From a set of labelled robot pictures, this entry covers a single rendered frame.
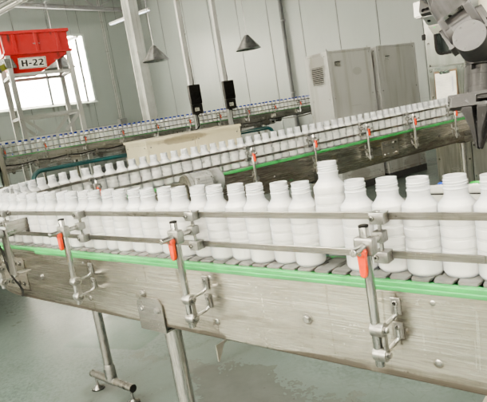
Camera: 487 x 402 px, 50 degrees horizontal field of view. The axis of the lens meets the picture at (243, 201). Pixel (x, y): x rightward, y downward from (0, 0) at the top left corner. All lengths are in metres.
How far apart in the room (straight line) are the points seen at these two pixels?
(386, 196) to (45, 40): 7.19
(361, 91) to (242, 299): 6.42
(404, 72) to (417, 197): 7.21
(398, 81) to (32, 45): 5.07
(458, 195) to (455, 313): 0.18
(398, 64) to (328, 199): 7.08
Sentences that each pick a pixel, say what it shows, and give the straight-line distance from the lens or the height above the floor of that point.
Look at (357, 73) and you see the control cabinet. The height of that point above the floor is 1.55.
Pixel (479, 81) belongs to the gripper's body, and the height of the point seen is 1.30.
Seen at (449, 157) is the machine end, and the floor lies 0.61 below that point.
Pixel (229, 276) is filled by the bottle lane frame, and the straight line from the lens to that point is 1.14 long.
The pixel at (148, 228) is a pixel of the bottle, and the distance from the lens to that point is 1.33.
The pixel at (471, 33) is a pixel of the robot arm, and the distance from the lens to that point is 1.04.
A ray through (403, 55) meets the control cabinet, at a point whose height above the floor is 1.71.
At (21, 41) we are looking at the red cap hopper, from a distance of 7.82.
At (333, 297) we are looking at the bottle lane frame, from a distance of 1.00.
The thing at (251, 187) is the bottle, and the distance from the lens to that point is 1.08.
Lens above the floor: 1.32
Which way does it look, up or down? 10 degrees down
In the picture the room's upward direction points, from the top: 9 degrees counter-clockwise
